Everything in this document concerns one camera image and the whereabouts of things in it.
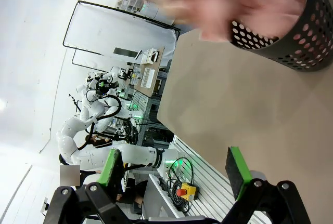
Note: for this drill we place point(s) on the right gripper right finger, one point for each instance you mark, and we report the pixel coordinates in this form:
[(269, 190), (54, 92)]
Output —
[(235, 172)]

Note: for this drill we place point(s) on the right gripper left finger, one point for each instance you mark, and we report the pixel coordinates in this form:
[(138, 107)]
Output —
[(110, 166)]

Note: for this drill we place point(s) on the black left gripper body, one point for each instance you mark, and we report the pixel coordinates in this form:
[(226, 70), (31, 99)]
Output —
[(104, 89)]

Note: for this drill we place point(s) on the pink towel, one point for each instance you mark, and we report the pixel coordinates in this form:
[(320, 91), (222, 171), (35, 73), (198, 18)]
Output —
[(208, 8)]

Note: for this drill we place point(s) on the black perforated plastic basket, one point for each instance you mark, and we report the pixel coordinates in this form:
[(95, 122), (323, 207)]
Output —
[(317, 39)]

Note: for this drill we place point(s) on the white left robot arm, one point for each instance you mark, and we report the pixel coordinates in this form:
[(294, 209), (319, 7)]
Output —
[(140, 153)]

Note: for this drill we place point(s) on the seated person in dark clothes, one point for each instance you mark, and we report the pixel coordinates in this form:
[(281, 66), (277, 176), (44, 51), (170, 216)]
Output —
[(69, 176)]

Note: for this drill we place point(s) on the yellow emergency stop box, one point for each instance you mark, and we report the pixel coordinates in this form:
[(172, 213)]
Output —
[(188, 191)]

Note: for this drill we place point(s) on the white backdrop panel black frame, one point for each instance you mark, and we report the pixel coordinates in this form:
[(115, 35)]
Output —
[(117, 31)]

